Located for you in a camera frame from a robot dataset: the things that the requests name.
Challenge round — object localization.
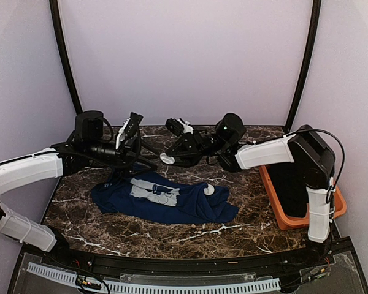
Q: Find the blue printed t-shirt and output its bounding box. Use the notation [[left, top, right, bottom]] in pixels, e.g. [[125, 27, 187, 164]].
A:
[[91, 172, 239, 225]]

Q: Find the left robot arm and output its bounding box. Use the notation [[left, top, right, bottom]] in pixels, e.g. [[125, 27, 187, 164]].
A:
[[0, 110, 158, 267]]

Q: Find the white slotted cable duct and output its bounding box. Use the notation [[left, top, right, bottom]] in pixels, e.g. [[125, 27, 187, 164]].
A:
[[27, 262, 280, 293]]

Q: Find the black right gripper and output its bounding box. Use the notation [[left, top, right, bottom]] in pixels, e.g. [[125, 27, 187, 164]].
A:
[[162, 128, 228, 167]]

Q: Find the black garment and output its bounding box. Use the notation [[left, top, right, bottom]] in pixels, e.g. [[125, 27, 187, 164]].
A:
[[267, 163, 309, 218]]

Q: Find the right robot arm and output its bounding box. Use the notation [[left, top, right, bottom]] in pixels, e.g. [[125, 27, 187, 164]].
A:
[[159, 113, 343, 266]]

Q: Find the round gold white brooch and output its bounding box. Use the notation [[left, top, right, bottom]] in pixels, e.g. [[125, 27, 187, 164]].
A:
[[204, 184, 215, 196]]

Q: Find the orange plastic basket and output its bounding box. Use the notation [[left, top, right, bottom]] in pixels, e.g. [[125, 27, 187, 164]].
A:
[[259, 165, 347, 230]]

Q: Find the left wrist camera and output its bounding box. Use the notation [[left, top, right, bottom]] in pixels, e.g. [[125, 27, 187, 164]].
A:
[[115, 112, 144, 151]]

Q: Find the right black frame post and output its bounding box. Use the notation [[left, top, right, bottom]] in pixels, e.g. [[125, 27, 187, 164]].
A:
[[284, 0, 322, 132]]

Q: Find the left black frame post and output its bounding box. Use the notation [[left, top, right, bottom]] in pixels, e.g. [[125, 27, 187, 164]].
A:
[[49, 0, 83, 115]]

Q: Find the black frame post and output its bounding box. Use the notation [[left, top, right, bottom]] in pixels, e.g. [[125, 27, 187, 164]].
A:
[[284, 0, 322, 132], [49, 0, 83, 115]]

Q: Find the black front rail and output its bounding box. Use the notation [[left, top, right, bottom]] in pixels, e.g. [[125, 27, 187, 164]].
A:
[[17, 239, 340, 277]]

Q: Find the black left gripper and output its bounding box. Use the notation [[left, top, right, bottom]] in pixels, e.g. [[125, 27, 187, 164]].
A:
[[86, 135, 162, 178]]

